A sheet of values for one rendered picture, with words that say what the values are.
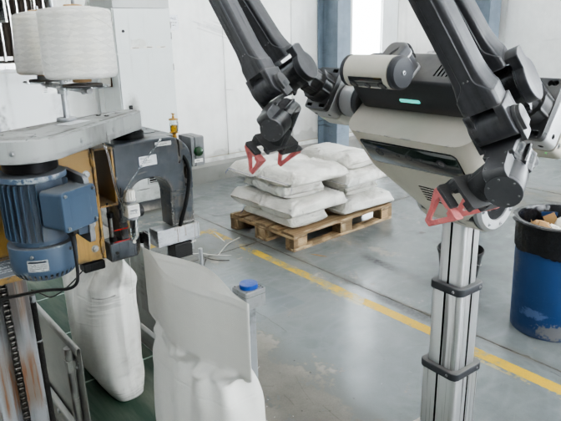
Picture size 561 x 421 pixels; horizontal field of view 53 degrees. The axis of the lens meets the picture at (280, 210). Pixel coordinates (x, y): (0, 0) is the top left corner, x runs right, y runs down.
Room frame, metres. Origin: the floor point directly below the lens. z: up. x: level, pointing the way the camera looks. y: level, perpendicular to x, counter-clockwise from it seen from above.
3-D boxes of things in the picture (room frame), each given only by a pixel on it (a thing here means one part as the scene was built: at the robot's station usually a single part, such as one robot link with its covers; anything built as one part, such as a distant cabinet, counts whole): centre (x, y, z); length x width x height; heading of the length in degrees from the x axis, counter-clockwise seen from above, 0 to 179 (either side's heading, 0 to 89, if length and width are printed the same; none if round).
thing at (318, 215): (4.54, -0.03, 0.20); 0.66 x 0.44 x 0.12; 39
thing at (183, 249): (1.67, 0.31, 0.98); 0.09 x 0.05 x 0.05; 129
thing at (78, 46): (1.36, 0.46, 1.61); 0.17 x 0.17 x 0.17
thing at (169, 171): (1.71, 0.45, 1.21); 0.30 x 0.25 x 0.30; 39
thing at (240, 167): (4.73, 0.07, 0.56); 0.66 x 0.43 x 0.15; 126
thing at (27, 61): (1.56, 0.62, 1.61); 0.15 x 0.14 x 0.17; 39
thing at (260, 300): (1.67, 0.11, 0.81); 0.08 x 0.08 x 0.06; 39
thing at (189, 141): (1.71, 0.27, 1.29); 0.08 x 0.05 x 0.09; 39
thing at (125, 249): (1.53, 0.47, 1.04); 0.08 x 0.06 x 0.05; 129
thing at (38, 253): (1.26, 0.57, 1.21); 0.15 x 0.15 x 0.25
